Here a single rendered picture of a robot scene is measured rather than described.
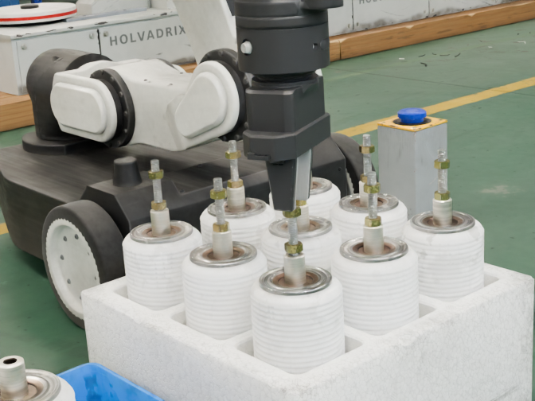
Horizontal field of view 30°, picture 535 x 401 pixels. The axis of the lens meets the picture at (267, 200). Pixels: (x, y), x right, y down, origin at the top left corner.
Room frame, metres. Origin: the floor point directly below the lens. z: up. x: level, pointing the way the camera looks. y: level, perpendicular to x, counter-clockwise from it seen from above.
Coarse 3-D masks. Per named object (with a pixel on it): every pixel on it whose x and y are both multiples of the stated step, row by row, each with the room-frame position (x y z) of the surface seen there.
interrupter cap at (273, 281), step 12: (264, 276) 0.97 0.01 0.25; (276, 276) 0.97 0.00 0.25; (312, 276) 0.96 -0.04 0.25; (324, 276) 0.96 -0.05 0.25; (264, 288) 0.93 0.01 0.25; (276, 288) 0.93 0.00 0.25; (288, 288) 0.93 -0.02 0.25; (300, 288) 0.93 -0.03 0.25; (312, 288) 0.92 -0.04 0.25; (324, 288) 0.93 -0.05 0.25
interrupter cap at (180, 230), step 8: (144, 224) 1.16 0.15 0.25; (176, 224) 1.15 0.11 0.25; (184, 224) 1.15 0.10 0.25; (136, 232) 1.13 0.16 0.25; (144, 232) 1.13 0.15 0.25; (176, 232) 1.13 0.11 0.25; (184, 232) 1.12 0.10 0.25; (192, 232) 1.13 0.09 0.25; (136, 240) 1.11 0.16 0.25; (144, 240) 1.10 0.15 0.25; (152, 240) 1.10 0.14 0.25; (160, 240) 1.10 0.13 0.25; (168, 240) 1.10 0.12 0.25; (176, 240) 1.10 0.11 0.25
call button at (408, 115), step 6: (408, 108) 1.38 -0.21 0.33; (414, 108) 1.38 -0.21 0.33; (420, 108) 1.37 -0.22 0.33; (402, 114) 1.35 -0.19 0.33; (408, 114) 1.35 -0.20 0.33; (414, 114) 1.35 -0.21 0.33; (420, 114) 1.35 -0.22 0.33; (426, 114) 1.36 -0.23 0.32; (402, 120) 1.36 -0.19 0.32; (408, 120) 1.35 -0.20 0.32; (414, 120) 1.35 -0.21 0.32; (420, 120) 1.35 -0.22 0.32
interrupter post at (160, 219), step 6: (150, 210) 1.13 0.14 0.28; (162, 210) 1.13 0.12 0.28; (168, 210) 1.13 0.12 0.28; (150, 216) 1.13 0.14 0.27; (156, 216) 1.12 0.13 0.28; (162, 216) 1.12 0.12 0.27; (168, 216) 1.13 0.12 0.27; (156, 222) 1.12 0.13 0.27; (162, 222) 1.12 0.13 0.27; (168, 222) 1.13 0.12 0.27; (156, 228) 1.12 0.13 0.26; (162, 228) 1.12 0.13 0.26; (168, 228) 1.13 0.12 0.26; (156, 234) 1.12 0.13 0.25; (162, 234) 1.12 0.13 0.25; (168, 234) 1.13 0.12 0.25
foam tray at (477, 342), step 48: (96, 288) 1.15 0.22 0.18; (528, 288) 1.09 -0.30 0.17; (96, 336) 1.12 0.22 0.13; (144, 336) 1.04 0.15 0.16; (192, 336) 0.99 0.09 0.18; (240, 336) 0.98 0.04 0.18; (384, 336) 0.96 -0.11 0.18; (432, 336) 0.98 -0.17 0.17; (480, 336) 1.03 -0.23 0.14; (528, 336) 1.09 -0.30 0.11; (144, 384) 1.05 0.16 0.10; (192, 384) 0.97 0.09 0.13; (240, 384) 0.91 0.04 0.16; (288, 384) 0.87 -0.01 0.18; (336, 384) 0.88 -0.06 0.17; (384, 384) 0.93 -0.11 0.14; (432, 384) 0.98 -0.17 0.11; (480, 384) 1.03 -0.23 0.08; (528, 384) 1.09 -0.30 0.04
